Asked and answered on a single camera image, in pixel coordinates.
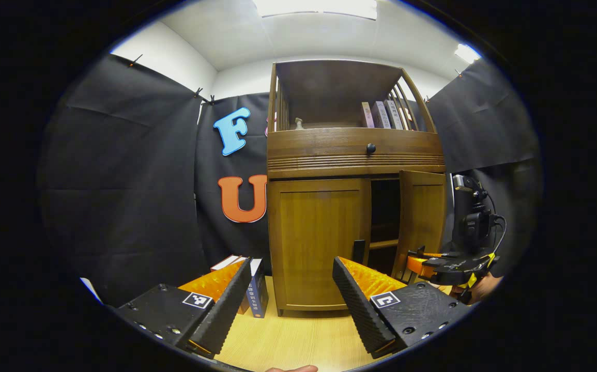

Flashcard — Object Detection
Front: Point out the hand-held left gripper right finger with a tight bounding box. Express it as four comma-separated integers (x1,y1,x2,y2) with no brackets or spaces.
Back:
332,256,472,360

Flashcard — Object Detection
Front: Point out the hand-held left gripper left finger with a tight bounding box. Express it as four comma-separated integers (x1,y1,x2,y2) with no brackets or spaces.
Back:
116,257,254,359

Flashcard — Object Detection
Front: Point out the wooden cabinet door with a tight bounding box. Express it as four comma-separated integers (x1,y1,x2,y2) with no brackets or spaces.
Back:
268,178,372,312
391,169,448,284

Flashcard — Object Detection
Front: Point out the wooden double-door shoe cabinet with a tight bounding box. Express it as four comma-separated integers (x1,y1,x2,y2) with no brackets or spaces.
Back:
266,59,448,317

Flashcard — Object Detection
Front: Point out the blue book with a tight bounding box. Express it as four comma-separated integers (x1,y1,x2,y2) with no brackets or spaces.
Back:
237,257,270,319

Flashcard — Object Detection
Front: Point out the red and white book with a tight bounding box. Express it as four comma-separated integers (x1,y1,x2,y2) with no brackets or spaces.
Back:
210,255,247,273

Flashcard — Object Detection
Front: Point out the grey upright book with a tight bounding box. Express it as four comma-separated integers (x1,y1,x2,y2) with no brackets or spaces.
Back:
385,99,405,130

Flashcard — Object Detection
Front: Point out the pale lilac upright book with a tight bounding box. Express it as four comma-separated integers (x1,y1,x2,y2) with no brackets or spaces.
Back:
372,101,392,129

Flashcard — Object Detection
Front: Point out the wooden drawer with black knob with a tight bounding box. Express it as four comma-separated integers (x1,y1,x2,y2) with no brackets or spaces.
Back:
267,128,446,174

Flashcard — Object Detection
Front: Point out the small ceiling light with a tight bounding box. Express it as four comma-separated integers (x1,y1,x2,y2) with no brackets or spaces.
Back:
454,44,481,64

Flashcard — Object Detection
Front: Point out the black backdrop cloth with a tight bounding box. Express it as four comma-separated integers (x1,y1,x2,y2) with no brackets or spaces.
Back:
40,52,542,308

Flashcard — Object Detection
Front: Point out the large ceiling light panel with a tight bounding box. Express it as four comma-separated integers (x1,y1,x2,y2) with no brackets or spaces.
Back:
252,0,379,20

